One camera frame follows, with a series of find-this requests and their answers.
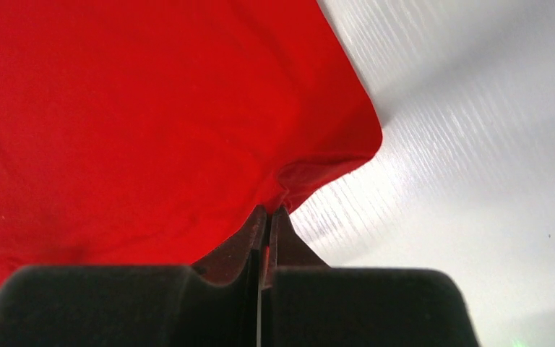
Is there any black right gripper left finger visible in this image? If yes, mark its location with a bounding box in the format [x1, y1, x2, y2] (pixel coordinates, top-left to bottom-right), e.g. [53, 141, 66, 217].
[192, 205, 267, 286]

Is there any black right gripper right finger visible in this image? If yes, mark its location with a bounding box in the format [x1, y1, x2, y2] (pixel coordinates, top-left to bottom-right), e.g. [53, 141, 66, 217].
[264, 205, 329, 288]

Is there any red t-shirt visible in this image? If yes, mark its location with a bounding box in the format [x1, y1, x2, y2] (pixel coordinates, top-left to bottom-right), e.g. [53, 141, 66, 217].
[0, 1, 382, 285]

